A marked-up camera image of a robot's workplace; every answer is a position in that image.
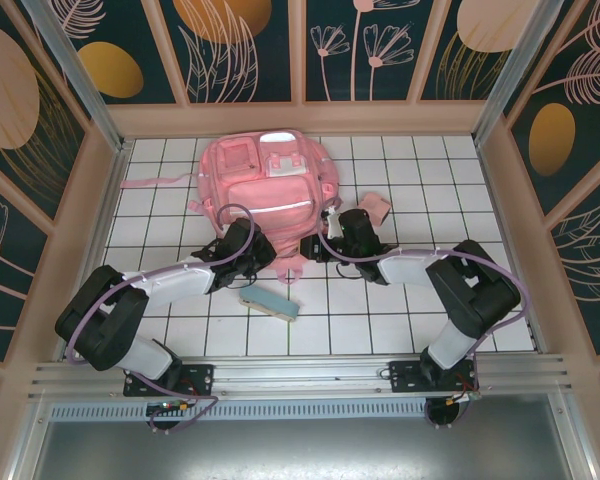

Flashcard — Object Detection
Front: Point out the pink backpack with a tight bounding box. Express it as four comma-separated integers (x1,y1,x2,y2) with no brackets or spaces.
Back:
119,130,342,286

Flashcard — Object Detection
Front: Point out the light blue book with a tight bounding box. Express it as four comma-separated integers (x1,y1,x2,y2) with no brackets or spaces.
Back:
238,284,302,324

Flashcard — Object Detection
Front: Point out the pink pencil case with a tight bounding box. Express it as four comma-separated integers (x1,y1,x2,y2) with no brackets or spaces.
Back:
357,194,393,226

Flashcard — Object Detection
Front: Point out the small green circuit board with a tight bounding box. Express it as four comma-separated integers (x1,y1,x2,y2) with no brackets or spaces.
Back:
146,399,191,417

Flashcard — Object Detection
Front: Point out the grey metal sheet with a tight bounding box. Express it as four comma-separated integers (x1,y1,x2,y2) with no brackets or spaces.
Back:
29,422,581,480

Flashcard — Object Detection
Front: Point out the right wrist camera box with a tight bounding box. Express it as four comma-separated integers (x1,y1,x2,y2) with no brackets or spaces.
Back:
323,207,345,240

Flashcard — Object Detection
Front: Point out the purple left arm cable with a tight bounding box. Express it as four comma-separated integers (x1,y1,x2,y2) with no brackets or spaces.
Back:
64,202,256,436

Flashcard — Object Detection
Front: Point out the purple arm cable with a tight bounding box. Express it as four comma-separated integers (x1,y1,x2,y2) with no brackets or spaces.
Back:
64,202,256,436
317,214,527,396

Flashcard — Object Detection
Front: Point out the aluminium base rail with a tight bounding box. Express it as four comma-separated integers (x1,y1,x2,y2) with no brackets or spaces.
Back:
27,352,574,401

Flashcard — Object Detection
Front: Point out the aluminium side rail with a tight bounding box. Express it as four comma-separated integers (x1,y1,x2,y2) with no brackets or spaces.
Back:
473,139,549,356
54,142,134,361

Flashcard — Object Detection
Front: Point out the dark floral wall panel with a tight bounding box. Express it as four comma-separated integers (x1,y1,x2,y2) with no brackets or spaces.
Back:
419,0,549,102
0,164,51,346
502,0,600,216
547,174,600,356
62,0,177,105
0,0,89,221
304,0,444,102
160,0,294,104

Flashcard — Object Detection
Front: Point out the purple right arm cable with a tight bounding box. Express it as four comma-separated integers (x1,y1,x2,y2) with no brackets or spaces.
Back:
317,214,527,396

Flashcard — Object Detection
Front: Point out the perforated metal cable tray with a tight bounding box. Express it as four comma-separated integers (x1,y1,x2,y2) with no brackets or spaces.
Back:
49,403,431,424

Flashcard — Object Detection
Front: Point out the aluminium corner post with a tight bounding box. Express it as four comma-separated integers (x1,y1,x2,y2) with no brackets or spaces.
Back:
22,0,134,154
471,0,580,149

